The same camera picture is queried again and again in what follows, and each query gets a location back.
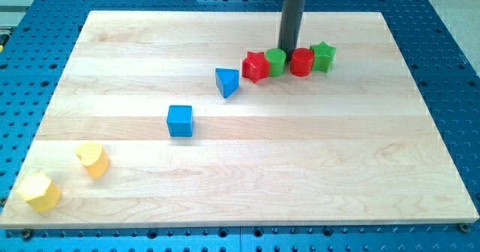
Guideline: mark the blue triangle block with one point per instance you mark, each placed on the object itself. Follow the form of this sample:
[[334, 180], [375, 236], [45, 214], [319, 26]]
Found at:
[[227, 81]]

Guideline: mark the red star block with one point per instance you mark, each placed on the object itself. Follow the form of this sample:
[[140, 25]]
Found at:
[[255, 66]]

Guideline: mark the green star block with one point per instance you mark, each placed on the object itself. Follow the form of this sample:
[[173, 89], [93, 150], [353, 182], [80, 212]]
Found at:
[[324, 55]]

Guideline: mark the blue cube block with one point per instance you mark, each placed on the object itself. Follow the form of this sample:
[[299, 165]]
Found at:
[[180, 121]]

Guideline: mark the green cylinder block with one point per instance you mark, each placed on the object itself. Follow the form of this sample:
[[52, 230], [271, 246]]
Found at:
[[277, 60]]

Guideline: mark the light wooden board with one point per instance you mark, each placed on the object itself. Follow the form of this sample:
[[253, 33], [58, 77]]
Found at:
[[356, 145]]

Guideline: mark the red cylinder block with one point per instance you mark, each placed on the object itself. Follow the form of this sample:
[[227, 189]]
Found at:
[[301, 62]]

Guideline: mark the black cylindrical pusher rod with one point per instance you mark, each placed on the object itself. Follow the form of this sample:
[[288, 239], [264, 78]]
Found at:
[[290, 23]]

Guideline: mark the yellow heart block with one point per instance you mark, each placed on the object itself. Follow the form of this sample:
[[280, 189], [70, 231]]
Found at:
[[94, 158]]

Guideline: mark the yellow hexagon block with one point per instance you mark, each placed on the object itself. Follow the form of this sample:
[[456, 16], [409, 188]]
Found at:
[[39, 191]]

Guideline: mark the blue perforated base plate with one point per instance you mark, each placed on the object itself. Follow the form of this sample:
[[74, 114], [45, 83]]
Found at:
[[38, 50]]

